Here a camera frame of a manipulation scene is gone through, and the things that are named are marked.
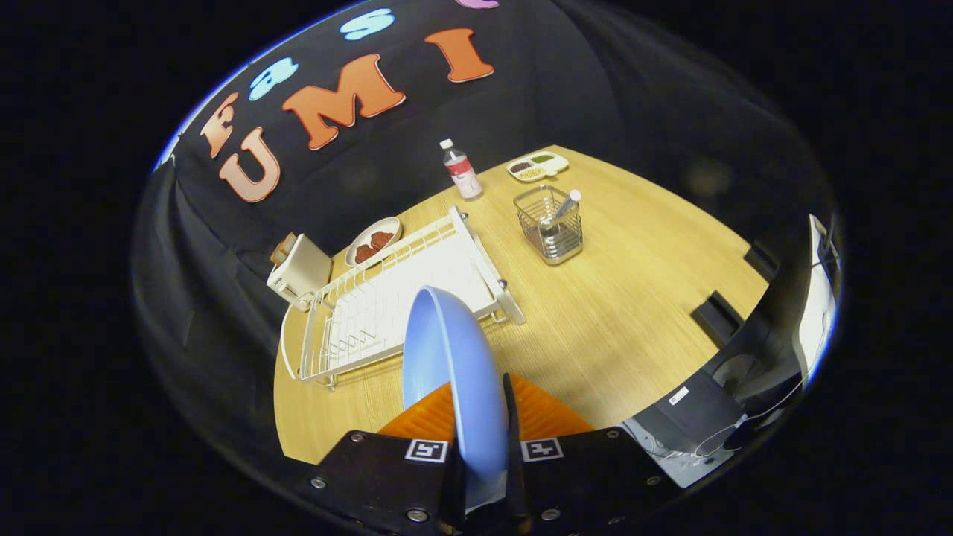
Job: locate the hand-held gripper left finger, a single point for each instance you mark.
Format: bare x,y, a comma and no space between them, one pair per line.
372,476

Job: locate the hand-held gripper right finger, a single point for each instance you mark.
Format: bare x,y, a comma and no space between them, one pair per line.
581,476

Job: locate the blue plate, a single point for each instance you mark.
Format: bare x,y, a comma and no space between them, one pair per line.
454,372

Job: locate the beige round plate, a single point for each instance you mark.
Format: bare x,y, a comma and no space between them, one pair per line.
387,225

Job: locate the white divided dish with beans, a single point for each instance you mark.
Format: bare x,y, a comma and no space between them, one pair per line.
537,167

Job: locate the white toaster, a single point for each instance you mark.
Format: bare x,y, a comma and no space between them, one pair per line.
305,272

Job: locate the brown meat piece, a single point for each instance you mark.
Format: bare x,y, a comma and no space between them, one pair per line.
382,240
365,253

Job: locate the toasted bread slice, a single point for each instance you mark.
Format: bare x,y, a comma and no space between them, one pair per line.
278,254
288,242

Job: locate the clear plastic bottle red label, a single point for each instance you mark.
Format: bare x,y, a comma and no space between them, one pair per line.
463,175

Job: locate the black backdrop cloth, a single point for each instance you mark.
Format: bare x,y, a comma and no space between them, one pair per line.
595,74

